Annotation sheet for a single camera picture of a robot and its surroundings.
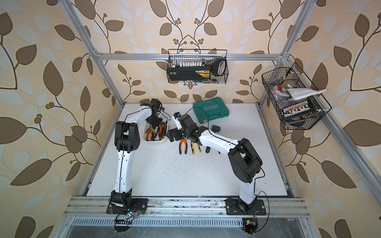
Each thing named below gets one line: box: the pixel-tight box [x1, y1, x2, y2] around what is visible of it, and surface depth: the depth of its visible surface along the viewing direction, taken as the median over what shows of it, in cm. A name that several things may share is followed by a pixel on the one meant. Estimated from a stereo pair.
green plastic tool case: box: [192, 96, 230, 124], surface depth 114 cm
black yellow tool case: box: [167, 65, 211, 82], surface depth 85 cm
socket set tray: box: [282, 99, 317, 119], surface depth 68 cm
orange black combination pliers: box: [179, 138, 188, 155], surface depth 98 cm
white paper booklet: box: [284, 87, 327, 101], surface depth 63 cm
